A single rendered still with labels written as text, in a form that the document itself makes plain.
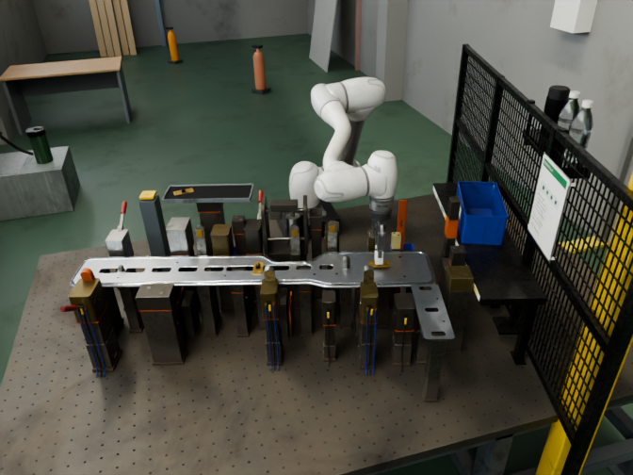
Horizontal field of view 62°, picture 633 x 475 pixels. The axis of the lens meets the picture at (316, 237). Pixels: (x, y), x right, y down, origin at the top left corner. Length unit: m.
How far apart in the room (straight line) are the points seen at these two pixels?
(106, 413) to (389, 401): 0.99
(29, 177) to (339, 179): 3.57
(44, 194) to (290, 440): 3.64
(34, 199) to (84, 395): 3.09
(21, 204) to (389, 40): 4.57
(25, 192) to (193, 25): 7.03
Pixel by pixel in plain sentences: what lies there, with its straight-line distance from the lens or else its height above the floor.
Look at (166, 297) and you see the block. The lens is 1.93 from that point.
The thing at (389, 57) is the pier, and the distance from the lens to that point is 7.12.
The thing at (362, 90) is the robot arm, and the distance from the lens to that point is 2.27.
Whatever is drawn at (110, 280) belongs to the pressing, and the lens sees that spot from 2.14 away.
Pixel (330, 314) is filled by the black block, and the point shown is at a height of 0.94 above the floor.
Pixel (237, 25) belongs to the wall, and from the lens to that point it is 11.46.
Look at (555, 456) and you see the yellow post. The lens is 2.14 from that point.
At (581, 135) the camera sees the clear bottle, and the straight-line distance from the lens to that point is 1.95.
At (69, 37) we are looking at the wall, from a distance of 11.48.
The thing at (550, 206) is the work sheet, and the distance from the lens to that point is 1.91.
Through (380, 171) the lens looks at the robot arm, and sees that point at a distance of 1.79.
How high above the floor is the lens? 2.17
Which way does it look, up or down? 32 degrees down
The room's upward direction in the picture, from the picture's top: 2 degrees counter-clockwise
